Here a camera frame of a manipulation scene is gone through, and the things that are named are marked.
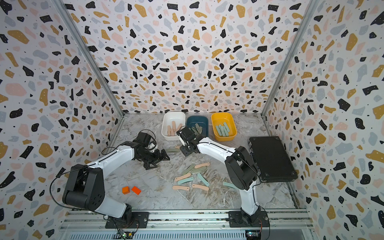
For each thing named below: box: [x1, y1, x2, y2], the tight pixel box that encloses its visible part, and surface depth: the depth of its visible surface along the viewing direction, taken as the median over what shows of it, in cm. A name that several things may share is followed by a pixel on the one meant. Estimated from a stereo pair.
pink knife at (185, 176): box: [175, 173, 191, 181], surface depth 90 cm
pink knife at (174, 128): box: [172, 120, 176, 136], surface depth 116 cm
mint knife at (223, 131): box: [220, 126, 226, 137], surface depth 112 cm
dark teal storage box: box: [186, 115, 209, 137], surface depth 115 cm
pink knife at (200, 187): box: [192, 184, 210, 191], surface depth 87 cm
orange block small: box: [122, 186, 130, 195], surface depth 84 cm
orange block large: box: [131, 186, 142, 196], surface depth 85 cm
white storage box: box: [161, 111, 186, 141], surface depth 116 cm
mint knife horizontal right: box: [222, 181, 238, 189], surface depth 87 cm
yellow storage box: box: [211, 112, 238, 142], surface depth 115 cm
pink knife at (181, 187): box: [172, 185, 190, 191], surface depth 85 cm
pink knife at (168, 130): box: [167, 125, 171, 136], surface depth 115 cm
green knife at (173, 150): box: [166, 148, 181, 152], surface depth 102 cm
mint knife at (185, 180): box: [177, 177, 194, 185], surface depth 89 cm
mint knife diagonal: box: [197, 173, 210, 187], surface depth 89 cm
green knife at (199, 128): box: [195, 123, 203, 134], surface depth 115 cm
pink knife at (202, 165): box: [194, 162, 211, 169], surface depth 95 cm
